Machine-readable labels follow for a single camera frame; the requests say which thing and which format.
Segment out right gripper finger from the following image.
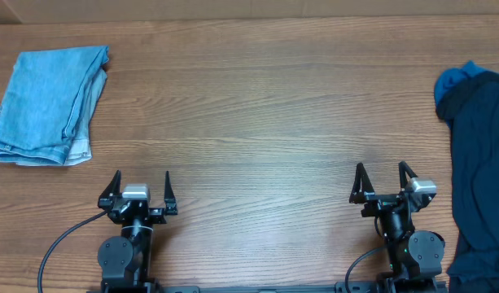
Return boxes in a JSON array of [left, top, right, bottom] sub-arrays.
[[349, 163, 374, 203], [398, 161, 418, 190]]

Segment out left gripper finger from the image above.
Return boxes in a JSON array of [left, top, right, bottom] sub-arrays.
[[164, 171, 178, 215], [97, 170, 121, 208]]

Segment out dark navy t-shirt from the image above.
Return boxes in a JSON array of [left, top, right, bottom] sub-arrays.
[[436, 71, 499, 292]]

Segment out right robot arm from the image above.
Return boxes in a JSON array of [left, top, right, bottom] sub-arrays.
[[344, 161, 448, 293]]

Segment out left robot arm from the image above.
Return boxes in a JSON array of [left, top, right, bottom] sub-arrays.
[[98, 171, 178, 292]]

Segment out blue garment under pile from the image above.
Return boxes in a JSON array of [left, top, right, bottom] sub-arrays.
[[434, 60, 487, 106]]

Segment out folded light blue jeans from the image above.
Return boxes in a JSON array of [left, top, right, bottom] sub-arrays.
[[0, 46, 109, 166]]

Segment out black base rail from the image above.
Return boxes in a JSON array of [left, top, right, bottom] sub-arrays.
[[87, 281, 449, 293]]

